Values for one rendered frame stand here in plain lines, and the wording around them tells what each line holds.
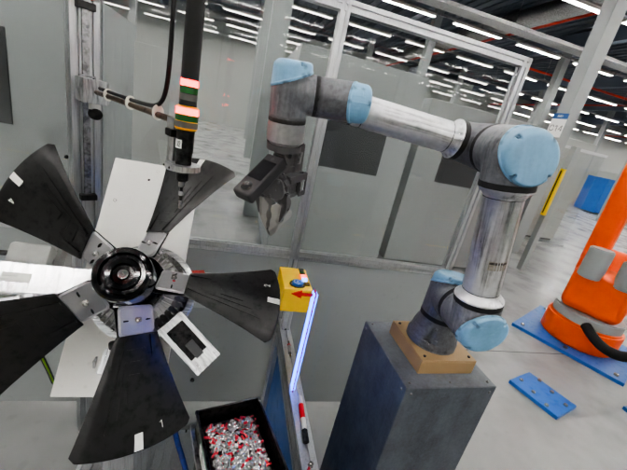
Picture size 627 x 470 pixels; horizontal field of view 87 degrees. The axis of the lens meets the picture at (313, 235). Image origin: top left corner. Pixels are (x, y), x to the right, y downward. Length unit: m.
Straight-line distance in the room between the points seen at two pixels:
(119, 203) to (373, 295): 1.26
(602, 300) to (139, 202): 3.94
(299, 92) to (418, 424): 0.93
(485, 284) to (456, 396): 0.38
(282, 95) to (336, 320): 1.39
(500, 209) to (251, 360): 1.49
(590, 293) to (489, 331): 3.31
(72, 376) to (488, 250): 1.07
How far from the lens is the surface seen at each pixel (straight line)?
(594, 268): 4.09
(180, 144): 0.74
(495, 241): 0.85
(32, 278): 1.05
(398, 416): 1.07
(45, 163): 0.97
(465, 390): 1.12
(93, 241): 0.90
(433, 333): 1.08
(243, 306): 0.82
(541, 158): 0.81
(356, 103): 0.67
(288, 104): 0.66
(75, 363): 1.11
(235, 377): 2.01
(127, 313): 0.84
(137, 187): 1.19
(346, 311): 1.84
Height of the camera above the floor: 1.61
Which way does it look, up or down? 19 degrees down
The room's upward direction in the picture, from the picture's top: 13 degrees clockwise
